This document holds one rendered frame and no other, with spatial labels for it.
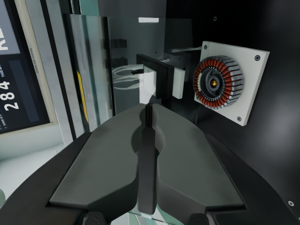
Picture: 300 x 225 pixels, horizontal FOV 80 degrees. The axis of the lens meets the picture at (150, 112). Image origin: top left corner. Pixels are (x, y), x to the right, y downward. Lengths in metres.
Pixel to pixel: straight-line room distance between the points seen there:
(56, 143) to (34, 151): 0.77
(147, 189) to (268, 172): 0.32
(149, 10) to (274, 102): 0.39
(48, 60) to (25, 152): 7.86
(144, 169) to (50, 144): 7.91
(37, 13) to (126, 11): 0.26
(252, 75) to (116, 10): 0.36
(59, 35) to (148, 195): 0.28
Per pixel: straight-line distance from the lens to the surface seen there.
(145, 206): 0.20
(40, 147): 8.09
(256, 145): 0.44
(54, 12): 0.35
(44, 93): 0.41
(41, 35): 0.35
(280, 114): 0.39
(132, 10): 0.55
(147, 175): 0.16
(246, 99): 0.40
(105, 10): 0.53
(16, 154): 8.21
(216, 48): 0.44
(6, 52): 0.39
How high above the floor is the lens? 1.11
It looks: 26 degrees down
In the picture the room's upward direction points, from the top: 105 degrees counter-clockwise
